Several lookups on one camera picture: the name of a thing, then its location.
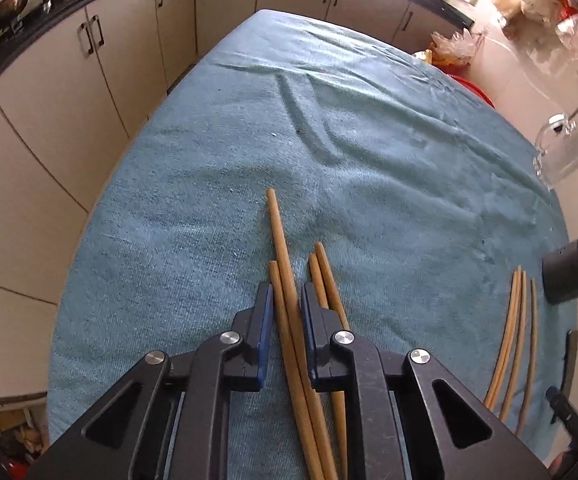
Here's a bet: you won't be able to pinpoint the clear glass mug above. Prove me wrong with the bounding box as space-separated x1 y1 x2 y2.
533 114 578 191

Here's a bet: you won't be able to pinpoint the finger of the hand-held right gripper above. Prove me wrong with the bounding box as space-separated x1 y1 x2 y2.
562 330 578 397

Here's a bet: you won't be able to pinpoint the beige lower kitchen cabinets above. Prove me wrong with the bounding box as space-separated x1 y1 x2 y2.
0 0 470 396

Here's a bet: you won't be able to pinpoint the red plastic basin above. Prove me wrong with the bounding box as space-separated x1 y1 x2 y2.
452 74 496 108

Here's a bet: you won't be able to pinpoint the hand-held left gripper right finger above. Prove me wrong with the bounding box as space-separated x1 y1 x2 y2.
300 282 552 480

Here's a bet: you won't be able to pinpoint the black kitchen countertop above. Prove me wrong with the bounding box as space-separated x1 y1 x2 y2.
0 0 476 111

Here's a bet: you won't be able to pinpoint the dark grey utensil holder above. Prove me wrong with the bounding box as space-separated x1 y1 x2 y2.
542 227 578 306

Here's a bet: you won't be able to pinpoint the plastic bag with beige contents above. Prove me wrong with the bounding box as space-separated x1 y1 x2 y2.
492 0 570 36

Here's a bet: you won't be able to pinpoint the blue towel cloth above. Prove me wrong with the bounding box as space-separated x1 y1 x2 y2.
46 9 577 480

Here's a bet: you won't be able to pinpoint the clear crinkled plastic bag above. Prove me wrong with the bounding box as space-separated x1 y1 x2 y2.
429 30 485 68

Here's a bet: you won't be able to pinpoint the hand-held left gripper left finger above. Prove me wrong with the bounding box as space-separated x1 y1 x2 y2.
26 282 275 480

